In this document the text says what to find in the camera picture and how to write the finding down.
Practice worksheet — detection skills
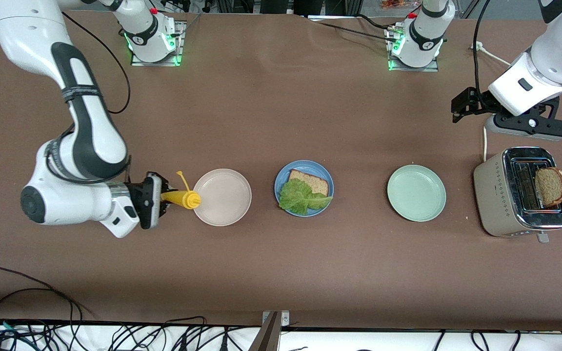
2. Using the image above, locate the white round plate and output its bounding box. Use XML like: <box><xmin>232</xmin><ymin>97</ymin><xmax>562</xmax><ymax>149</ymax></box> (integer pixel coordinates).
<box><xmin>192</xmin><ymin>168</ymin><xmax>252</xmax><ymax>227</ymax></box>

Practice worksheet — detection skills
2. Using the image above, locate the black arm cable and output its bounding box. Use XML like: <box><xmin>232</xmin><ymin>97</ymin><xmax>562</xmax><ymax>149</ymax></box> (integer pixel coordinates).
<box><xmin>473</xmin><ymin>0</ymin><xmax>492</xmax><ymax>96</ymax></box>
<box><xmin>44</xmin><ymin>124</ymin><xmax>132</xmax><ymax>186</ymax></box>
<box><xmin>60</xmin><ymin>11</ymin><xmax>131</xmax><ymax>115</ymax></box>

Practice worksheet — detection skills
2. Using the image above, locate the yellow mustard squeeze bottle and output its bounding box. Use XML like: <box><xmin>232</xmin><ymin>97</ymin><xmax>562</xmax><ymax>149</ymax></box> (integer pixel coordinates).
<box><xmin>161</xmin><ymin>170</ymin><xmax>202</xmax><ymax>210</ymax></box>

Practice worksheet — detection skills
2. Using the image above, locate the blue round plate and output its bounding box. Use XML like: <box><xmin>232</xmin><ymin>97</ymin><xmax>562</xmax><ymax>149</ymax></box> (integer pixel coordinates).
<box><xmin>274</xmin><ymin>160</ymin><xmax>334</xmax><ymax>217</ymax></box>

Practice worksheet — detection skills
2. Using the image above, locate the brown bread slice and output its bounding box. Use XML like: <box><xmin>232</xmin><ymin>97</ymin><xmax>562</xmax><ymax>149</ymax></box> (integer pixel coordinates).
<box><xmin>288</xmin><ymin>169</ymin><xmax>330</xmax><ymax>196</ymax></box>
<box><xmin>535</xmin><ymin>167</ymin><xmax>562</xmax><ymax>208</ymax></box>

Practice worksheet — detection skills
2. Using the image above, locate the beige chrome toaster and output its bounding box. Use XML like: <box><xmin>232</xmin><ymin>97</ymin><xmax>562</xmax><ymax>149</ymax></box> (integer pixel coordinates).
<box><xmin>473</xmin><ymin>146</ymin><xmax>562</xmax><ymax>243</ymax></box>

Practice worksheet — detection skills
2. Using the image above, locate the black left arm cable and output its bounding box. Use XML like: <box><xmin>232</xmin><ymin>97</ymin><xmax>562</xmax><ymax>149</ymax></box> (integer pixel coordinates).
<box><xmin>473</xmin><ymin>0</ymin><xmax>492</xmax><ymax>96</ymax></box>

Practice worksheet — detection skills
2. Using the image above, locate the black base cable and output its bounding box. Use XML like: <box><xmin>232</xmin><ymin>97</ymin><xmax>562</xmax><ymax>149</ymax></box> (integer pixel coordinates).
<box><xmin>357</xmin><ymin>14</ymin><xmax>399</xmax><ymax>31</ymax></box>
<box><xmin>316</xmin><ymin>20</ymin><xmax>399</xmax><ymax>42</ymax></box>

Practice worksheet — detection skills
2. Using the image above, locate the white toaster power cord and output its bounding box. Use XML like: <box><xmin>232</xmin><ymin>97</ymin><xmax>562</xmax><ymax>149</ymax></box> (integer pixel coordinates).
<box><xmin>470</xmin><ymin>41</ymin><xmax>512</xmax><ymax>162</ymax></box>

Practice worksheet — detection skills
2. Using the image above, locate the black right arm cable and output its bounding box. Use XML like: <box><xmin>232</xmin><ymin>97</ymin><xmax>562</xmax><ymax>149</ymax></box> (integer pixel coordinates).
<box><xmin>44</xmin><ymin>124</ymin><xmax>132</xmax><ymax>186</ymax></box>
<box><xmin>60</xmin><ymin>11</ymin><xmax>131</xmax><ymax>115</ymax></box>

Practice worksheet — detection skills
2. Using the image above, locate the green round plate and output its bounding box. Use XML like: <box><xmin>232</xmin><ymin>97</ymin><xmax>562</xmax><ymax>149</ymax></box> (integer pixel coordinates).
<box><xmin>387</xmin><ymin>164</ymin><xmax>447</xmax><ymax>222</ymax></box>

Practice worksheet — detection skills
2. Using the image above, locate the small metal bracket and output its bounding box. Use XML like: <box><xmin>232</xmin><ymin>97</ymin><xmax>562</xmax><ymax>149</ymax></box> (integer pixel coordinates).
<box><xmin>261</xmin><ymin>311</ymin><xmax>290</xmax><ymax>326</ymax></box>

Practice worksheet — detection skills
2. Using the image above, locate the grey camera post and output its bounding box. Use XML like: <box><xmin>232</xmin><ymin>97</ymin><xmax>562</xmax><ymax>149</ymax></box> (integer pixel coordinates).
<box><xmin>247</xmin><ymin>312</ymin><xmax>281</xmax><ymax>351</ymax></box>

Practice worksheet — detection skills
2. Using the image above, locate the green lettuce leaf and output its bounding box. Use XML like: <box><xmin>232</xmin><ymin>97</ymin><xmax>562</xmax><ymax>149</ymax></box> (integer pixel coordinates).
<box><xmin>279</xmin><ymin>178</ymin><xmax>334</xmax><ymax>216</ymax></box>

